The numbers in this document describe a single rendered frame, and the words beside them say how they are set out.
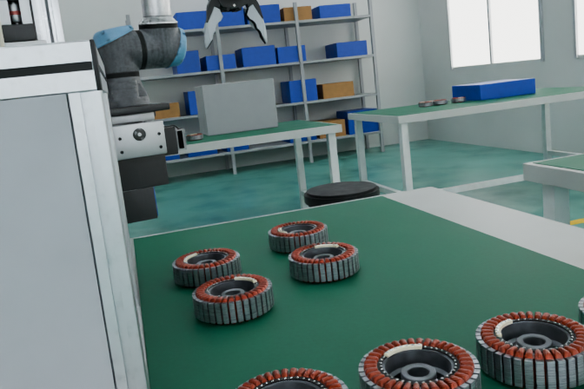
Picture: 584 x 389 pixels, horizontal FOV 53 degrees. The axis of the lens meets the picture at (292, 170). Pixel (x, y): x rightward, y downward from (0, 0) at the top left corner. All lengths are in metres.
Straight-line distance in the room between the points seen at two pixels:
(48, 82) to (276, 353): 0.39
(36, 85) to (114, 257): 0.17
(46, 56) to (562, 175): 1.41
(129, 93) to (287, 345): 1.16
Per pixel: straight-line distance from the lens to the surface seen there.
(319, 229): 1.09
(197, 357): 0.74
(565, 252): 1.03
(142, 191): 1.68
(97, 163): 0.57
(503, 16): 7.20
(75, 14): 7.78
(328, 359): 0.69
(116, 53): 1.77
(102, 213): 0.58
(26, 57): 0.57
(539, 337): 0.67
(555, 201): 1.82
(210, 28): 1.37
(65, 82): 0.56
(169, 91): 7.73
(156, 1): 1.83
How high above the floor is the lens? 1.06
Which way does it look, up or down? 9 degrees down
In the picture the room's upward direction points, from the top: 6 degrees counter-clockwise
